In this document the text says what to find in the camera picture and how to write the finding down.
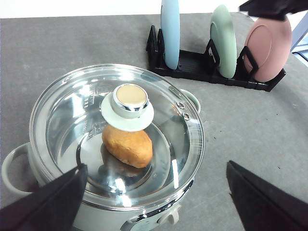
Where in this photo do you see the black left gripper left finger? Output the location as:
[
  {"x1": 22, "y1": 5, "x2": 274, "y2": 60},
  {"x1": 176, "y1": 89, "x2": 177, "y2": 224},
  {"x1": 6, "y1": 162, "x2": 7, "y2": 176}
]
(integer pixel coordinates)
[{"x1": 0, "y1": 164, "x2": 88, "y2": 231}]

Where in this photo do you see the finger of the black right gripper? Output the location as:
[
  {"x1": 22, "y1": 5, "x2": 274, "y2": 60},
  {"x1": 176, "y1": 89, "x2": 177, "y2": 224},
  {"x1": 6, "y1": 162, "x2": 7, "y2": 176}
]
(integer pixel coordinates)
[{"x1": 239, "y1": 0, "x2": 308, "y2": 20}]

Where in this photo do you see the green plate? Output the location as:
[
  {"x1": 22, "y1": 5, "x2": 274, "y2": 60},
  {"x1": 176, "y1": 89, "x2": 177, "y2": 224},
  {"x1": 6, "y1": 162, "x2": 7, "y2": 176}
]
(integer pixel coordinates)
[{"x1": 210, "y1": 5, "x2": 237, "y2": 78}]

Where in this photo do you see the brown potato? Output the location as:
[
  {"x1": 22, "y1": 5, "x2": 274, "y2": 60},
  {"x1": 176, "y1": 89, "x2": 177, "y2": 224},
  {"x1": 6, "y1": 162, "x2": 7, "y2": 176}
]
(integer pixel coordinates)
[{"x1": 102, "y1": 124, "x2": 154, "y2": 168}]

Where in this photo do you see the glass steamer lid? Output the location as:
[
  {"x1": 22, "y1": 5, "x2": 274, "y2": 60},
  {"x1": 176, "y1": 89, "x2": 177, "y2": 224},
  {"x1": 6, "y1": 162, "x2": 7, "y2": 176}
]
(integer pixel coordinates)
[{"x1": 29, "y1": 64, "x2": 205, "y2": 211}]

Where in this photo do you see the pink plate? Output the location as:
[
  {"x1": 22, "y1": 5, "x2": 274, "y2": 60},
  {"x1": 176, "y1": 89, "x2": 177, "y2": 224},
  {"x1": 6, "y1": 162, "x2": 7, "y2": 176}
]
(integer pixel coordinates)
[{"x1": 244, "y1": 17, "x2": 293, "y2": 82}]

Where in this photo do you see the black plate rack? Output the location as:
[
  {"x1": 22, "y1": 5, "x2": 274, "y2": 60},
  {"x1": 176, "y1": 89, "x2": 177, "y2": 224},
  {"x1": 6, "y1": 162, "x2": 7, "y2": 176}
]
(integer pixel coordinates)
[{"x1": 146, "y1": 25, "x2": 286, "y2": 92}]

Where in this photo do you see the green electric steamer pot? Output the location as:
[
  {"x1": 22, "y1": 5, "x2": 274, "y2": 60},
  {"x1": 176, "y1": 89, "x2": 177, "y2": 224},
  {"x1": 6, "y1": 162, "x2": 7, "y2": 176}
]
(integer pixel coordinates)
[{"x1": 2, "y1": 89, "x2": 201, "y2": 231}]

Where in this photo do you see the blue plate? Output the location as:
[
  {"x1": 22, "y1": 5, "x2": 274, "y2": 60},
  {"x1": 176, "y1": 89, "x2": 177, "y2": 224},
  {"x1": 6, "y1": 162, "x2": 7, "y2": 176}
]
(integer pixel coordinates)
[{"x1": 161, "y1": 0, "x2": 180, "y2": 70}]

